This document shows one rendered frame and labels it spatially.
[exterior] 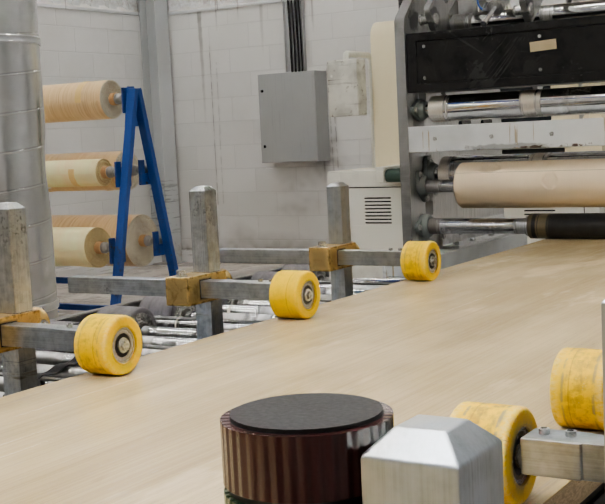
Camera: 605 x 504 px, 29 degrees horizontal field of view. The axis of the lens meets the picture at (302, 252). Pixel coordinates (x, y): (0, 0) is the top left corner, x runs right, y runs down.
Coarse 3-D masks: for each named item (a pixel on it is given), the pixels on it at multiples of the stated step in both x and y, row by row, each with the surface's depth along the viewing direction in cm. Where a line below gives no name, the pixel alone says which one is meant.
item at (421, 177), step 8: (416, 104) 321; (424, 104) 322; (416, 112) 320; (424, 112) 322; (424, 160) 327; (432, 160) 330; (424, 168) 327; (432, 168) 327; (416, 176) 323; (424, 176) 324; (432, 176) 327; (416, 184) 324; (424, 184) 323; (424, 192) 323; (424, 200) 327; (424, 216) 325; (416, 224) 323; (424, 224) 324; (424, 232) 325
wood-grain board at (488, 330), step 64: (512, 256) 272; (576, 256) 266; (320, 320) 194; (384, 320) 190; (448, 320) 187; (512, 320) 184; (576, 320) 182; (64, 384) 152; (128, 384) 150; (192, 384) 148; (256, 384) 146; (320, 384) 144; (384, 384) 143; (448, 384) 141; (512, 384) 139; (0, 448) 121; (64, 448) 120; (128, 448) 119; (192, 448) 118
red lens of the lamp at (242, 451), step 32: (224, 416) 41; (384, 416) 40; (224, 448) 40; (256, 448) 38; (288, 448) 38; (320, 448) 38; (352, 448) 38; (224, 480) 40; (256, 480) 38; (288, 480) 38; (320, 480) 38; (352, 480) 38
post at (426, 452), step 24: (408, 432) 37; (432, 432) 37; (456, 432) 37; (480, 432) 38; (384, 456) 37; (408, 456) 37; (432, 456) 37; (456, 456) 36; (480, 456) 37; (384, 480) 37; (408, 480) 37; (432, 480) 36; (456, 480) 36; (480, 480) 37
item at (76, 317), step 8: (120, 304) 269; (128, 304) 270; (136, 304) 273; (80, 312) 259; (88, 312) 259; (96, 312) 261; (56, 320) 251; (64, 320) 253; (72, 320) 255; (80, 320) 257
